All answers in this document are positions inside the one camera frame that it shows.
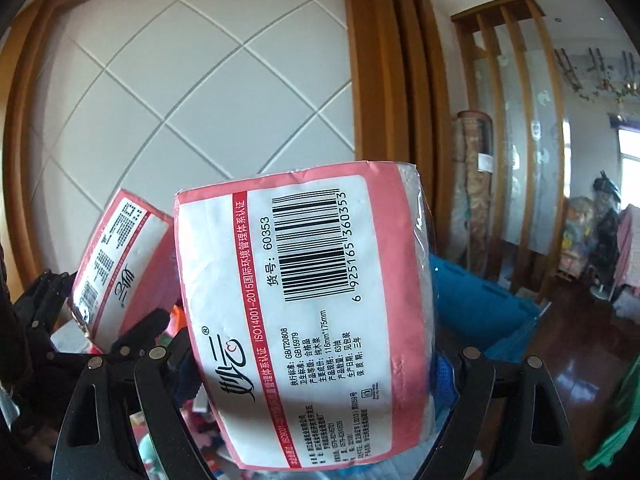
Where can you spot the rolled patterned mat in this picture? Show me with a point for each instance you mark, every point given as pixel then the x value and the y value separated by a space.
pixel 475 200

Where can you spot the pink white tissue pack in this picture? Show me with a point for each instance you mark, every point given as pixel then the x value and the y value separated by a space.
pixel 125 260
pixel 310 310

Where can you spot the wooden wall frame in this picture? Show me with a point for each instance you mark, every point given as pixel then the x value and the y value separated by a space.
pixel 385 110

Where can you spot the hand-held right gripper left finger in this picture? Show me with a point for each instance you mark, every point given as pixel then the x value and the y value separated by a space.
pixel 165 385

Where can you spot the blue plastic bin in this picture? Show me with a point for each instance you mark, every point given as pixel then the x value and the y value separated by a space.
pixel 475 300

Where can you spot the window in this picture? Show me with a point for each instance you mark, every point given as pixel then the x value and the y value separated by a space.
pixel 630 160

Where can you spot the pile of clothes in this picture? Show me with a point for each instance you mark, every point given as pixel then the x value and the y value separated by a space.
pixel 605 220

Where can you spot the branch wall decoration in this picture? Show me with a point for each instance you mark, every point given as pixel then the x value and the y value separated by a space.
pixel 595 70

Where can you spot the green cloth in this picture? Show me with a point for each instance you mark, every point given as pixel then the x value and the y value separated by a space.
pixel 625 435

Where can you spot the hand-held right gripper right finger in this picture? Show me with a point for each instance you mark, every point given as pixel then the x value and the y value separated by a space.
pixel 470 390

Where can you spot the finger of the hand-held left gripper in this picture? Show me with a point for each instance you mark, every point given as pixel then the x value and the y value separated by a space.
pixel 145 330
pixel 47 310

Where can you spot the wooden slatted partition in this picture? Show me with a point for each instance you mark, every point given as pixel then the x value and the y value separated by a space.
pixel 500 6

